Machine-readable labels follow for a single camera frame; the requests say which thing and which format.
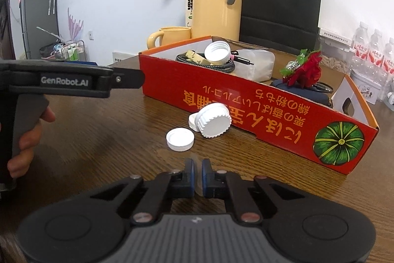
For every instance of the yellow ceramic mug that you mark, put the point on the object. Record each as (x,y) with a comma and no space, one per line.
(168,35)

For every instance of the red orange cardboard box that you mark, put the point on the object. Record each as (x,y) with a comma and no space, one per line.
(336,136)

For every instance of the clear jar of nuts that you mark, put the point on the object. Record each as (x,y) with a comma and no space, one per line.
(336,51)

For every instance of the grey refrigerator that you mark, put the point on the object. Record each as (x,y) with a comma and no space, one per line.
(39,27)

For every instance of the white flat lid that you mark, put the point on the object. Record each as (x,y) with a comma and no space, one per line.
(180,139)

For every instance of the water bottle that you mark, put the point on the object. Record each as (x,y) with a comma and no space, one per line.
(360,47)
(388,58)
(375,54)

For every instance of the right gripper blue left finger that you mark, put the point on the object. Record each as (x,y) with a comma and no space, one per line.
(157,195)

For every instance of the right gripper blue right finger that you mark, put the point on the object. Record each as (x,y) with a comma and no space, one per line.
(233,191)

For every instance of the left human hand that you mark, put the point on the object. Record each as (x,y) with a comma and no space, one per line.
(19,165)

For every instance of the black paper bag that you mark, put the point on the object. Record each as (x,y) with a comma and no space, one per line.
(284,25)

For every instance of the water bottle middle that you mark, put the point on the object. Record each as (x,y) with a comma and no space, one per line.
(375,54)

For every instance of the small yellow box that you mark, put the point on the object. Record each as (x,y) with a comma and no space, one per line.
(194,57)

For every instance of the white milk carton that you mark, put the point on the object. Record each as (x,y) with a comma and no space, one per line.
(189,4)

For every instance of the water bottle left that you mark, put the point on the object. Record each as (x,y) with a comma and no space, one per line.
(360,47)

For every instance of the white jar lid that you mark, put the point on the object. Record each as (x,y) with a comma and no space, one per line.
(218,52)

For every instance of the clear plastic container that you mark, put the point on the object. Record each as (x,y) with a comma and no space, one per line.
(263,62)

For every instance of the white astronaut figurine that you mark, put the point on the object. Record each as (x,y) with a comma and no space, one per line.
(389,101)

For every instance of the navy blue pouch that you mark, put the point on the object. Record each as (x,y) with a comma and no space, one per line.
(307,93)

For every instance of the water bottle right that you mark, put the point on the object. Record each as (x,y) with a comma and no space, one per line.
(388,58)

